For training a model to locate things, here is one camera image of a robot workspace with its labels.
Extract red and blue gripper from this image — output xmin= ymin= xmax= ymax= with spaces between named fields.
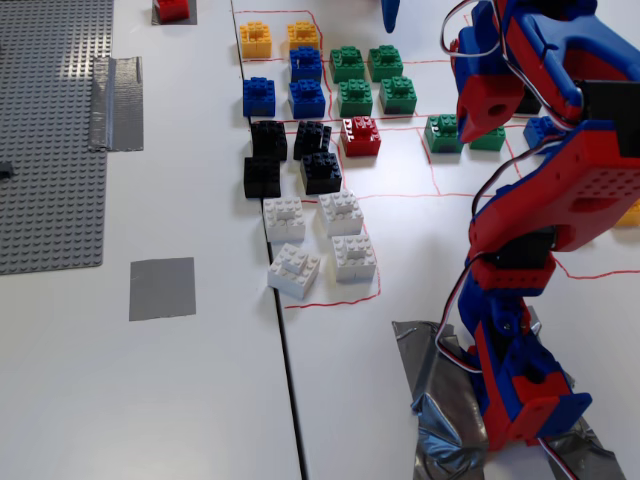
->
xmin=451 ymin=0 xmax=527 ymax=145

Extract yellow lego block grey patch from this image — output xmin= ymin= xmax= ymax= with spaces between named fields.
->
xmin=613 ymin=198 xmax=640 ymax=230

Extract green lego block grey patch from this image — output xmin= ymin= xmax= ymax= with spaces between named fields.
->
xmin=378 ymin=75 xmax=419 ymax=117
xmin=423 ymin=113 xmax=465 ymax=155

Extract red lego block white clips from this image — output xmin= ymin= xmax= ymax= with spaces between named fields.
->
xmin=339 ymin=115 xmax=382 ymax=158

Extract blue lego block grey patch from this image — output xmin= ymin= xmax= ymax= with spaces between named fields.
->
xmin=242 ymin=76 xmax=277 ymax=118

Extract grey tape marker under red block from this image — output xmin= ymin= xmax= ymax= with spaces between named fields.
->
xmin=151 ymin=0 xmax=198 ymax=27

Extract grey square tape marker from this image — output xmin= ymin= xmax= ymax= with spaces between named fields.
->
xmin=128 ymin=256 xmax=197 ymax=323

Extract blue pointed plastic part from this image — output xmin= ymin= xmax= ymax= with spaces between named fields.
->
xmin=381 ymin=0 xmax=402 ymax=35

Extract grey studded lego baseplate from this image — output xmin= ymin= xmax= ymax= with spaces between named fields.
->
xmin=0 ymin=0 xmax=115 ymax=276

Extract servo wire bundle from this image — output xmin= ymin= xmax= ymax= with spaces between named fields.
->
xmin=537 ymin=437 xmax=577 ymax=480
xmin=433 ymin=257 xmax=475 ymax=374
xmin=439 ymin=0 xmax=572 ymax=127
xmin=469 ymin=119 xmax=567 ymax=221

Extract crumpled grey duct tape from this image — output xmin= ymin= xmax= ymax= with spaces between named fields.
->
xmin=391 ymin=304 xmax=627 ymax=480

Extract grey duct tape strip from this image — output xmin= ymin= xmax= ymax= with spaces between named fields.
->
xmin=88 ymin=55 xmax=145 ymax=154

